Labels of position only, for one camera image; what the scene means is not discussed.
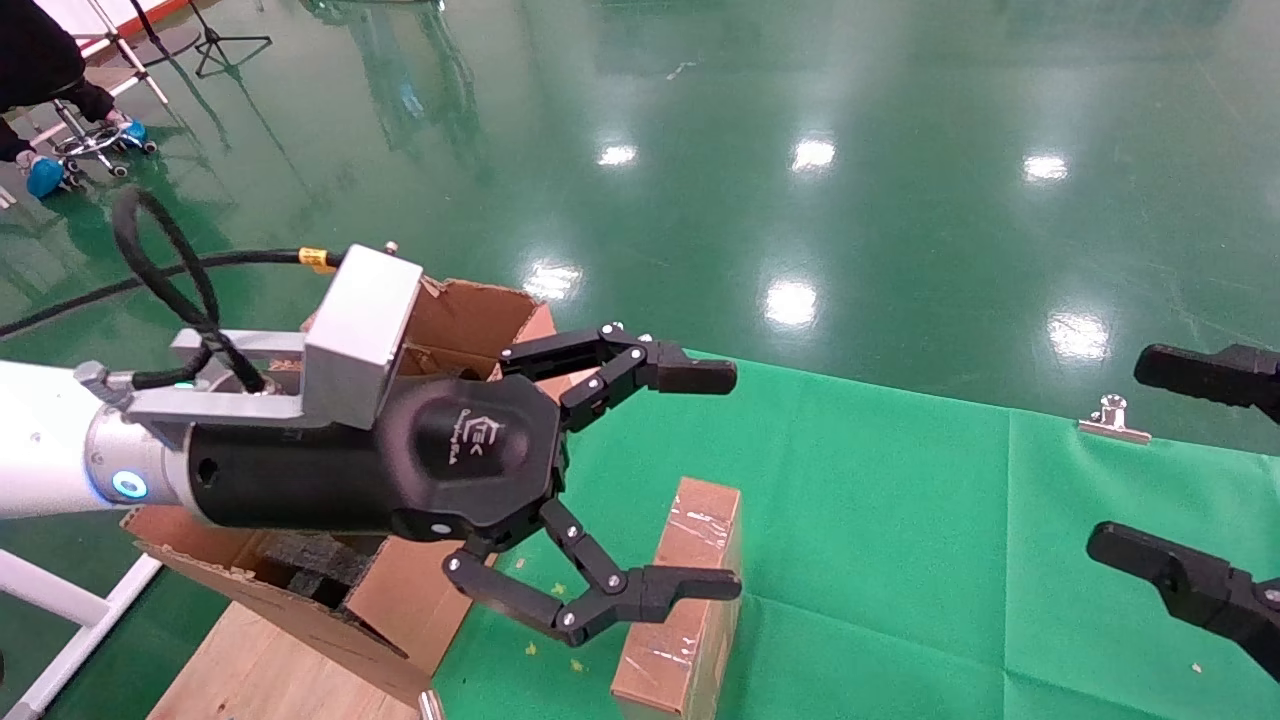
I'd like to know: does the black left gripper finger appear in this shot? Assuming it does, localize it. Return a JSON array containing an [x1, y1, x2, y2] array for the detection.
[[498, 322, 739, 434], [443, 498, 743, 647]]

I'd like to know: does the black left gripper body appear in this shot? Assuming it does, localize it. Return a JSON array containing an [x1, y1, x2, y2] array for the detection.
[[188, 374, 571, 547]]

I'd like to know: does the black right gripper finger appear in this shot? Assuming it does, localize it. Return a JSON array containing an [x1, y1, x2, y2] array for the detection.
[[1134, 343, 1280, 423], [1086, 520, 1280, 683]]

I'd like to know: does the small long cardboard box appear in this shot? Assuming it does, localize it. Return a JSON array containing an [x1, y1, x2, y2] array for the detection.
[[611, 477, 744, 720]]

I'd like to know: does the large open cardboard carton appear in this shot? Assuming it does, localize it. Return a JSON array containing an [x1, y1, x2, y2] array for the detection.
[[120, 277, 561, 703]]

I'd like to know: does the black foam block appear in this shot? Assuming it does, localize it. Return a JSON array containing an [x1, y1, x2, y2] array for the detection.
[[262, 528, 389, 610]]

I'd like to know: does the silver binder clip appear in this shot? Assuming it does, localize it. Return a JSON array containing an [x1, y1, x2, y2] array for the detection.
[[1078, 394, 1153, 445]]

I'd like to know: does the green cloth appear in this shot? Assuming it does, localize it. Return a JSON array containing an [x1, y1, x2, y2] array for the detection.
[[430, 350, 1280, 720]]

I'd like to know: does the wheeled metal stool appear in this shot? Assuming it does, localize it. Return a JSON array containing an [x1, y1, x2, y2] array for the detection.
[[48, 100, 157, 193]]

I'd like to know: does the black tripod stand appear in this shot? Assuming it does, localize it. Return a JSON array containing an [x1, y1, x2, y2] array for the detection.
[[185, 0, 274, 80]]

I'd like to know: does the white stand pole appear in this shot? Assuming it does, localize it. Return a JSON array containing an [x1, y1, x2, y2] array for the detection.
[[85, 0, 171, 107]]

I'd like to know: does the person in black clothes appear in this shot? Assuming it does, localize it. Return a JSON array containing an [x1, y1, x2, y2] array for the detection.
[[0, 0, 117, 167]]

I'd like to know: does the white board with red edge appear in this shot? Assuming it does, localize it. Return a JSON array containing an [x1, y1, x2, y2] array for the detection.
[[35, 0, 197, 47]]

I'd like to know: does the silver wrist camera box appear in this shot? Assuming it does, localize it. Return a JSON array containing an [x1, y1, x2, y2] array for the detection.
[[126, 243, 425, 452]]

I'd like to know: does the black cable with yellow tag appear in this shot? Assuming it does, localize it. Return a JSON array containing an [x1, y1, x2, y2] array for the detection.
[[0, 186, 347, 396]]

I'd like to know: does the white metal frame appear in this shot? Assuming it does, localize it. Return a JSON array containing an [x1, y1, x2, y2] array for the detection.
[[0, 548, 164, 720]]

